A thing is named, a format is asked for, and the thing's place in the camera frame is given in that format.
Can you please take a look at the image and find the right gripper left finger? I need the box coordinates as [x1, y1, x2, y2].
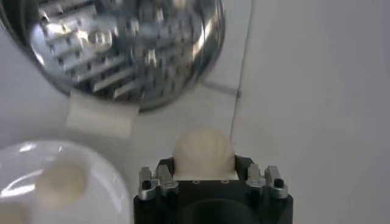
[138, 156, 180, 201]

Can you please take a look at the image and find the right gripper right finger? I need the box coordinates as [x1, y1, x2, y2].
[234, 155, 289, 200]

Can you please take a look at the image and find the stainless steel steamer pot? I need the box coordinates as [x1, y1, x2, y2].
[0, 0, 226, 139]

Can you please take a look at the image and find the large white plate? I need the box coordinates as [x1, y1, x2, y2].
[0, 139, 133, 224]

